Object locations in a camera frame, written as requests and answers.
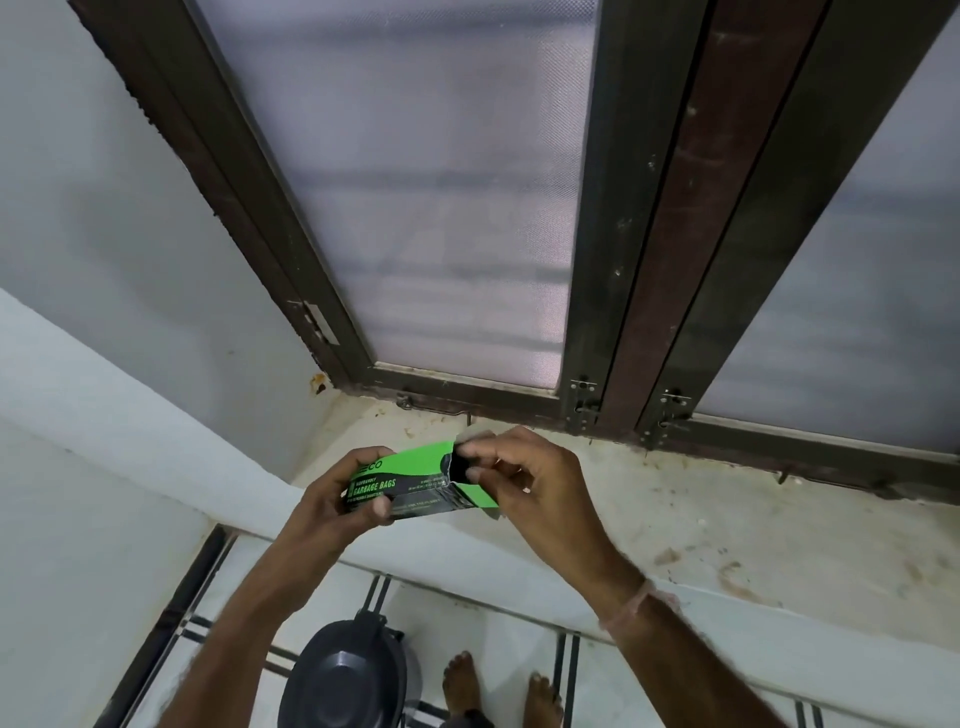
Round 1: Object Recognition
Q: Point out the person's right hand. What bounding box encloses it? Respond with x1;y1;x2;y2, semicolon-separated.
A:
453;425;646;619

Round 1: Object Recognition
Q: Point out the person's left hand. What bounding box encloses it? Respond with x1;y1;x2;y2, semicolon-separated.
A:
285;447;396;570

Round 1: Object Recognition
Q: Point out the green and black bag box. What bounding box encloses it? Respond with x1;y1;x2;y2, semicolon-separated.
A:
337;438;498;524

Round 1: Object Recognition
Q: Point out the person's left forearm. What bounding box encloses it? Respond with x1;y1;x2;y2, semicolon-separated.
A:
159;525;354;728

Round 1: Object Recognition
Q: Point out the person's right forearm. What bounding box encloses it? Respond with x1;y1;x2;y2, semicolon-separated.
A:
597;581;790;728

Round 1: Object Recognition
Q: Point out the metal window stay hook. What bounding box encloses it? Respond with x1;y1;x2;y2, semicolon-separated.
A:
396;393;475;426

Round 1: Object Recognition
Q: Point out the metal tower bolt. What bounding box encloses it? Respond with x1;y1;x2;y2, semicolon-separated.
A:
564;377;602;438
654;388;695;449

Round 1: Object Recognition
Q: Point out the dark grey dustbin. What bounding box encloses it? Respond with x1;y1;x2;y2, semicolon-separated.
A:
282;610;430;728

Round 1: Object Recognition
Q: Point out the metal window hinge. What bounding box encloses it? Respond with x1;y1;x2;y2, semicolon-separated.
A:
302;299;336;347

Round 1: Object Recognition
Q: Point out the person's left foot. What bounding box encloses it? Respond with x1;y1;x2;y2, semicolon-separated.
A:
441;650;490;728

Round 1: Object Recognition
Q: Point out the person's foot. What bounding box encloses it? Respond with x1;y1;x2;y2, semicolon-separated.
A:
524;672;565;728
441;650;490;728

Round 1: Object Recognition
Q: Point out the pale thread wristband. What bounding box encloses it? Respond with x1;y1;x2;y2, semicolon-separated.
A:
597;576;682;640

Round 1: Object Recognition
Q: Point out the person's right foot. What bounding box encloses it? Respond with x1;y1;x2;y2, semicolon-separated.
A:
524;672;565;728

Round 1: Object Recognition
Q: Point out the wide frosted glass pane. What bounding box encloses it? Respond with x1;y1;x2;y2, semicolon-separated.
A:
183;0;605;391

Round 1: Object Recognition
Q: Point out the stone window sill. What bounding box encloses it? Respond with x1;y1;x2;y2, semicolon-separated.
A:
288;390;960;655

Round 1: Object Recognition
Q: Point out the narrow frosted glass pane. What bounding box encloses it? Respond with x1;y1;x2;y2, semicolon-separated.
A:
693;71;960;455

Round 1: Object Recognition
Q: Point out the dark brown window frame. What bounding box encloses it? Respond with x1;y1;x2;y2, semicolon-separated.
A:
67;0;960;505

